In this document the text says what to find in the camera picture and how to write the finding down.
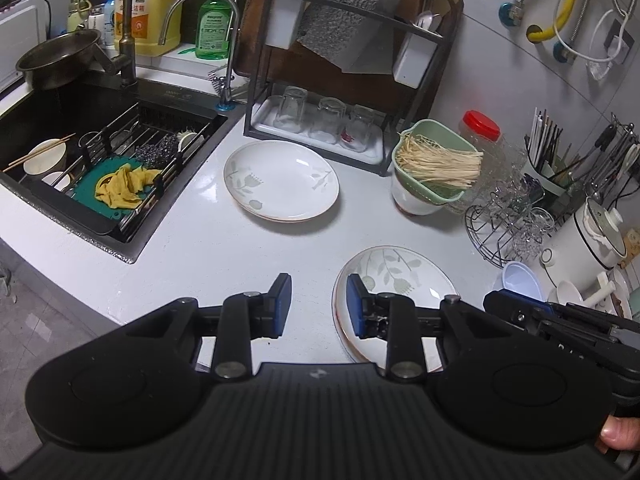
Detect white pestle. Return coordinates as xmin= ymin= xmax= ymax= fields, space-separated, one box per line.
xmin=582 ymin=280 xmax=619 ymax=308

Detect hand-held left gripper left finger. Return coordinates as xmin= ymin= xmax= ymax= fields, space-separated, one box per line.
xmin=124 ymin=272 xmax=294 ymax=381

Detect white cutlery holder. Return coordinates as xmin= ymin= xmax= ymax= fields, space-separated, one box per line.
xmin=392 ymin=35 xmax=441 ymax=88
xmin=264 ymin=0 xmax=307 ymax=51

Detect bundle of chopsticks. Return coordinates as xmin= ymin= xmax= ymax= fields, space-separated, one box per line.
xmin=525 ymin=106 xmax=577 ymax=177

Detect white electric cooker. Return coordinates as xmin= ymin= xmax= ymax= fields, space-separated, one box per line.
xmin=542 ymin=197 xmax=628 ymax=281

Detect green dish soap bottle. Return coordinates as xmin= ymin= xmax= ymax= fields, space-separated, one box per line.
xmin=194 ymin=0 xmax=236 ymax=61

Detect wire cup rack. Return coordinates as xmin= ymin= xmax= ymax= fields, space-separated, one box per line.
xmin=465 ymin=205 xmax=556 ymax=268

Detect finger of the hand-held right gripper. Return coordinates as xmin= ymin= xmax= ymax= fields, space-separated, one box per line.
xmin=482 ymin=289 xmax=558 ymax=333

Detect wall outlet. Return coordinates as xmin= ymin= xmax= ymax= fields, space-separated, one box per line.
xmin=602 ymin=10 xmax=634 ymax=64

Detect white plate with brown rim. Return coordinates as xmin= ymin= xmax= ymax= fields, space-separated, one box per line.
xmin=232 ymin=197 xmax=338 ymax=226
xmin=332 ymin=270 xmax=381 ymax=367

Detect pale green kettle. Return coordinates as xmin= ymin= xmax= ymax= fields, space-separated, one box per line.
xmin=67 ymin=0 xmax=94 ymax=33

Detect chrome gooseneck faucet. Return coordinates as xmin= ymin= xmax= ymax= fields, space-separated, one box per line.
xmin=159 ymin=0 xmax=244 ymax=111

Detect black dish rack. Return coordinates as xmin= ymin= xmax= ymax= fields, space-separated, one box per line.
xmin=243 ymin=0 xmax=463 ymax=177

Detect hanging kitchen utensils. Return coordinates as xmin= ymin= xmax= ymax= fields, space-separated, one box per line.
xmin=582 ymin=115 xmax=640 ymax=198

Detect red lid glass jar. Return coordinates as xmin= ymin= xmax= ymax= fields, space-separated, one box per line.
xmin=459 ymin=110 xmax=507 ymax=186

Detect dark metal pan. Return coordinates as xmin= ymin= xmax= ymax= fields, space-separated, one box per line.
xmin=15 ymin=29 xmax=103 ymax=91

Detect yellow cloth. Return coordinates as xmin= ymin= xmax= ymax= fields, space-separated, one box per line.
xmin=94 ymin=162 xmax=163 ymax=210

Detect yellow gas hose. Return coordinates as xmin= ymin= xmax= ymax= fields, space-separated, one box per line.
xmin=526 ymin=0 xmax=588 ymax=43

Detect white bowl with brown band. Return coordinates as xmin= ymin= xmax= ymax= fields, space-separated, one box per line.
xmin=391 ymin=175 xmax=448 ymax=217

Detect green utensil caddy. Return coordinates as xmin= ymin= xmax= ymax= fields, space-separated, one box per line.
xmin=522 ymin=160 xmax=587 ymax=221

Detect person's right hand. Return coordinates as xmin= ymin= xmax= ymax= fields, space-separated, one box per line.
xmin=599 ymin=415 xmax=640 ymax=462

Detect clear drinking glass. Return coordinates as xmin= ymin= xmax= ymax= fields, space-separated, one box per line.
xmin=309 ymin=97 xmax=346 ymax=143
xmin=274 ymin=86 xmax=307 ymax=133
xmin=340 ymin=105 xmax=373 ymax=150

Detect steel sink drain rack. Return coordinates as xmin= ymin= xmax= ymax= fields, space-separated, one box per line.
xmin=10 ymin=102 xmax=221 ymax=241

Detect black kitchen sink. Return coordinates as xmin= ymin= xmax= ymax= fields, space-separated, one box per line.
xmin=0 ymin=67 xmax=246 ymax=266

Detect small white bowl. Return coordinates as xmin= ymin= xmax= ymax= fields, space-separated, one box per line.
xmin=42 ymin=171 xmax=73 ymax=193

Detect group of clear glass cups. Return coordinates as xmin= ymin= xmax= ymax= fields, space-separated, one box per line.
xmin=470 ymin=145 xmax=557 ymax=261

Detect pale blue bowl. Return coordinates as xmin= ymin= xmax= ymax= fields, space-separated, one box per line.
xmin=501 ymin=261 xmax=546 ymax=306

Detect teal silicone mat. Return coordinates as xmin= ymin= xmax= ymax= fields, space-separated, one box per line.
xmin=70 ymin=157 xmax=151 ymax=218

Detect cream bowl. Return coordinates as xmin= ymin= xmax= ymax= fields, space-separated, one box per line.
xmin=22 ymin=138 xmax=68 ymax=177

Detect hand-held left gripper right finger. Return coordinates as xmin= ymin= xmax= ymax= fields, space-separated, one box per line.
xmin=346 ymin=273 xmax=503 ymax=381

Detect green strainer basket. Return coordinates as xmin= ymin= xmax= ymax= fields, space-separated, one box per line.
xmin=391 ymin=119 xmax=483 ymax=206

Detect steel wool scrubber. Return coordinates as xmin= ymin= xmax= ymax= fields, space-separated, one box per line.
xmin=135 ymin=132 xmax=181 ymax=166

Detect dark kitchen faucet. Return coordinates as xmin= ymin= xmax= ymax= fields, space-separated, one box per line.
xmin=95 ymin=0 xmax=151 ymax=91

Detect yellow detergent jug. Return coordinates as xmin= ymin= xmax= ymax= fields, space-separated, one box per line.
xmin=114 ymin=0 xmax=187 ymax=58

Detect enoki mushrooms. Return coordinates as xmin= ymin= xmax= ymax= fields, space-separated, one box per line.
xmin=396 ymin=132 xmax=485 ymax=188

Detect embossed metal board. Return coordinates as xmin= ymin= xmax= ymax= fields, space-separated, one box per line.
xmin=300 ymin=0 xmax=416 ymax=73

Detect white floral plate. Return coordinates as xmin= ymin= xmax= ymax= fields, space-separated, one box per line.
xmin=333 ymin=246 xmax=458 ymax=376
xmin=223 ymin=141 xmax=340 ymax=221

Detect brown wooden cutting board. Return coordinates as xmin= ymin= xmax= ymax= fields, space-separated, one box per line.
xmin=235 ymin=0 xmax=466 ymax=121

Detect white appliance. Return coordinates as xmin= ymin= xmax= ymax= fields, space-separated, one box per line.
xmin=0 ymin=0 xmax=66 ymax=96

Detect white spray bottle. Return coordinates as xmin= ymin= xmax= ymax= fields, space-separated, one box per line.
xmin=101 ymin=0 xmax=119 ymax=51

